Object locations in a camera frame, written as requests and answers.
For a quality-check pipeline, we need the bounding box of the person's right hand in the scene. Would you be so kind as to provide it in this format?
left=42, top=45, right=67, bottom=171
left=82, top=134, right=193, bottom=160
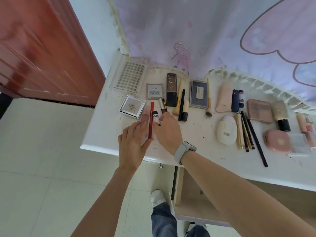
left=153, top=111, right=184, bottom=156

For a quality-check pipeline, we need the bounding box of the person's left hand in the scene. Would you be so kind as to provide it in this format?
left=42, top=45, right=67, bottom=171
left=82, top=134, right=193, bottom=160
left=118, top=121, right=154, bottom=171

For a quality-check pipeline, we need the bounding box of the person's left forearm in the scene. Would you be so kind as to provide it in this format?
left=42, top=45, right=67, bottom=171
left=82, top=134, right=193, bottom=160
left=70, top=166, right=139, bottom=237

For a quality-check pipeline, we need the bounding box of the person's right forearm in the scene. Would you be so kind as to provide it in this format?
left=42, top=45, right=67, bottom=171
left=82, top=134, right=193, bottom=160
left=181, top=150, right=316, bottom=237

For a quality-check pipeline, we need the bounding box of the red lip pencil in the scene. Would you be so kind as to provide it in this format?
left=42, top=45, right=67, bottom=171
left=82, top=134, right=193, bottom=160
left=148, top=102, right=155, bottom=140

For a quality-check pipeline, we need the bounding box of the silver square compact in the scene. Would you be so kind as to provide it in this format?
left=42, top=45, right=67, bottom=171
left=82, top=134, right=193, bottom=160
left=119, top=94, right=146, bottom=119

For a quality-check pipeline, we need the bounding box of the black mascara tube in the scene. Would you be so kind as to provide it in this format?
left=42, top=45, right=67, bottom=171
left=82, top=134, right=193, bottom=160
left=178, top=89, right=186, bottom=122

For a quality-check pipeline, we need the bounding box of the beige tube with black cap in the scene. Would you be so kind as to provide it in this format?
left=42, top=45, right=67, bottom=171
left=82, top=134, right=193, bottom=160
left=182, top=100, right=190, bottom=122

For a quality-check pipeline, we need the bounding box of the small square labelled palette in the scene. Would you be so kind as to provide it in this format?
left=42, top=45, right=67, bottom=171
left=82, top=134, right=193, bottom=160
left=146, top=83, right=164, bottom=100

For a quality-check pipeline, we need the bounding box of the grey smartwatch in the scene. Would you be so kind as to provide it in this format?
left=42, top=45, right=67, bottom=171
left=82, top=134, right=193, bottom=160
left=174, top=141, right=197, bottom=166

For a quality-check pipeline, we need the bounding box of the dark brown rectangular box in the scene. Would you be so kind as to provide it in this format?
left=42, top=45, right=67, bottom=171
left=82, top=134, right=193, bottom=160
left=166, top=73, right=178, bottom=107

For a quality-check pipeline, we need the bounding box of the grey rectangular palette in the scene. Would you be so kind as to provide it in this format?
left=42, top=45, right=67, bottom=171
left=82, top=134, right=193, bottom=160
left=189, top=80, right=209, bottom=109

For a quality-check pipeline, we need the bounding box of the clear tray of false nails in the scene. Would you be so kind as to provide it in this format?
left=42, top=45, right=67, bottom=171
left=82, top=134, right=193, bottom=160
left=112, top=61, right=148, bottom=95

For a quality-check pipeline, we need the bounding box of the white shoe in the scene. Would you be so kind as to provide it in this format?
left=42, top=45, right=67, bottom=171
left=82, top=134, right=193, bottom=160
left=151, top=190, right=166, bottom=208

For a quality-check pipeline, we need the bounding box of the white and pink oval bottle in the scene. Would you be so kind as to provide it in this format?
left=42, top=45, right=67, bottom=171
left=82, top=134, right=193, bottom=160
left=217, top=115, right=238, bottom=145

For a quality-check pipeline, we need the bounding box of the peach pink squeeze tube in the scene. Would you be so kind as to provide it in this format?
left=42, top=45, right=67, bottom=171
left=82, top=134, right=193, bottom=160
left=216, top=82, right=233, bottom=113

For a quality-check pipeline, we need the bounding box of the open wooden drawer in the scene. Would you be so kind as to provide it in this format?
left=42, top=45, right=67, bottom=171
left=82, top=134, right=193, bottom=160
left=170, top=166, right=250, bottom=228

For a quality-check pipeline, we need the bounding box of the person's blue jeans leg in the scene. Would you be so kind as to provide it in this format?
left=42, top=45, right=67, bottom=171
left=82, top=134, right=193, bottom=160
left=185, top=223, right=211, bottom=237
left=151, top=202, right=178, bottom=237

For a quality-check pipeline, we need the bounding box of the navy blue tube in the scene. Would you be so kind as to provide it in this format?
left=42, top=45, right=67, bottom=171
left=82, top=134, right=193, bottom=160
left=231, top=89, right=240, bottom=113

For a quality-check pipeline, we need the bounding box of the gold cosmetic tube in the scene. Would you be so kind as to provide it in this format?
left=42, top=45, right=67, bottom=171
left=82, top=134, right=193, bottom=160
left=234, top=113, right=245, bottom=150

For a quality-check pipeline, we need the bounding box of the black and brown eyebrow pencil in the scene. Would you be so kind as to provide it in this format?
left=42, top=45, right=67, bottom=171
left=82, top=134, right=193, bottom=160
left=240, top=111, right=250, bottom=152

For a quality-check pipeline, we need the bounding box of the black and gold eyebrow pencil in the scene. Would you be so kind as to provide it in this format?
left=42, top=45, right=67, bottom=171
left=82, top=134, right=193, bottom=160
left=243, top=112, right=255, bottom=150

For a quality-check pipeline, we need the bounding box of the long black pencil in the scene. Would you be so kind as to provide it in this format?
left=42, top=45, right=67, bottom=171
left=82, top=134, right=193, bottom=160
left=245, top=113, right=269, bottom=168

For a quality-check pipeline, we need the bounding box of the pink eyeshadow palette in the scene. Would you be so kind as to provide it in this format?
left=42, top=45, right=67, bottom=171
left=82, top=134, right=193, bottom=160
left=247, top=99, right=274, bottom=124

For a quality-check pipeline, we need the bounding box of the purple cartoon print curtain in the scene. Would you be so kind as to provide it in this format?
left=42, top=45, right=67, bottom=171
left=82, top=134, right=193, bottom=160
left=106, top=0, right=316, bottom=112

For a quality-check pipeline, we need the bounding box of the red-brown wooden door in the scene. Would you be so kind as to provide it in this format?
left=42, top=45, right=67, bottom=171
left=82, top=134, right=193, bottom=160
left=0, top=0, right=106, bottom=108

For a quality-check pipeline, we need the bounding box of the pink round cushion compact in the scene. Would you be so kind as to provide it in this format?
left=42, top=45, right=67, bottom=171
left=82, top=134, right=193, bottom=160
left=263, top=129, right=292, bottom=153

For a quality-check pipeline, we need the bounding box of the gold bottle with black cap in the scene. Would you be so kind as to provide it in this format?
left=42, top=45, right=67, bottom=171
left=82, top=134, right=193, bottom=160
left=271, top=101, right=291, bottom=133

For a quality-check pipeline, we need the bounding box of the clear plastic box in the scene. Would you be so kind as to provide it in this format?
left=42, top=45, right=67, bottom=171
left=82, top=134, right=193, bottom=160
left=288, top=132, right=313, bottom=156

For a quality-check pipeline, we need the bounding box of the peach lipstick tube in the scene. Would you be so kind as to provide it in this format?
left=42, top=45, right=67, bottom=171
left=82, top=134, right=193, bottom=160
left=296, top=113, right=308, bottom=134

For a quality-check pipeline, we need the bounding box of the pink lip gloss tube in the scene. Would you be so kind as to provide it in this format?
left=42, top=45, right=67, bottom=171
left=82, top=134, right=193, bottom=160
left=305, top=117, right=316, bottom=148

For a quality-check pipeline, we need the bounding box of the yellow handle fluffy makeup brush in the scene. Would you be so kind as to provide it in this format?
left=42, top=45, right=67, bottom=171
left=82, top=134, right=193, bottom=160
left=172, top=79, right=183, bottom=116

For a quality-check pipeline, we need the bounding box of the thin yellow handle makeup brush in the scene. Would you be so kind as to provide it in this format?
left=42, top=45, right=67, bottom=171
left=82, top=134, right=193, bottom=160
left=205, top=78, right=213, bottom=117

